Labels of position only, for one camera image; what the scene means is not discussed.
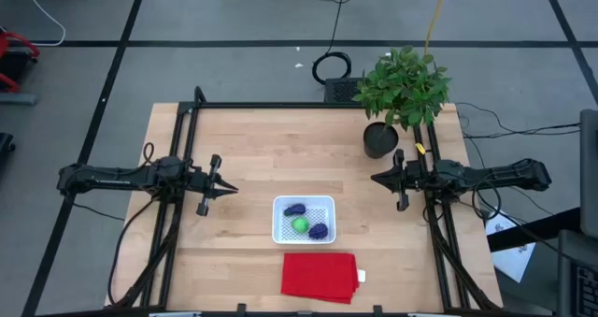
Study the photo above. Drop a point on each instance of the black aluminium table frame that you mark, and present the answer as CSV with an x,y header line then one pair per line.
x,y
303,105

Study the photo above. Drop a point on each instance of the green round toy fruit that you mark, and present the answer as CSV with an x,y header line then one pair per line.
x,y
300,224

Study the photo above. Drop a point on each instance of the white printed paper sheet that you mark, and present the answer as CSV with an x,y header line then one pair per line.
x,y
511,256

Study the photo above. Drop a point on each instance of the red folded cloth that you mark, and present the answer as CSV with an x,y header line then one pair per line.
x,y
317,277

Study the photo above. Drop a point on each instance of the red tubular cart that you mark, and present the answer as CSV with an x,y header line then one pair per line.
x,y
18,38

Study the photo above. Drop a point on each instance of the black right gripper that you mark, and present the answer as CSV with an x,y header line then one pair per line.
x,y
408,177

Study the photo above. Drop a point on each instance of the purple toy grape bunch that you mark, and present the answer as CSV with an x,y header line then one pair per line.
x,y
318,231

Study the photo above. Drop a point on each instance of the black keyboard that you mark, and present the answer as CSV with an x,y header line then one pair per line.
x,y
588,291

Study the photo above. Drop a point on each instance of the green leafy plant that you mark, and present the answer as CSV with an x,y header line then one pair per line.
x,y
404,88

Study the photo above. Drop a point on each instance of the black vented box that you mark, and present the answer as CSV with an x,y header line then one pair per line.
x,y
341,90

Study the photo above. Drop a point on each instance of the black desk bar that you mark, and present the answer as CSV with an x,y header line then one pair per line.
x,y
532,230

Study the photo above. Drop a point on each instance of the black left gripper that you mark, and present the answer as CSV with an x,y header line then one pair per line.
x,y
205,183

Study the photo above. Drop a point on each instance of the black plant pot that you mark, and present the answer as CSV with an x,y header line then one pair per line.
x,y
380,143

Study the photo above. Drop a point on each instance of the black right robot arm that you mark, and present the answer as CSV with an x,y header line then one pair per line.
x,y
504,177

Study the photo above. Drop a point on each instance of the white perforated plastic basket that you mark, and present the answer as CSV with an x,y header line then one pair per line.
x,y
327,204

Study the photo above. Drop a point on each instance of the grey desk foot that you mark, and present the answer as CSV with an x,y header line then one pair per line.
x,y
18,98

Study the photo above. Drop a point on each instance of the grey monitor back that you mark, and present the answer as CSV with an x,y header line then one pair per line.
x,y
589,172

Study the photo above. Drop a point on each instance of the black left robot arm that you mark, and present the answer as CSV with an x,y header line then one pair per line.
x,y
117,181

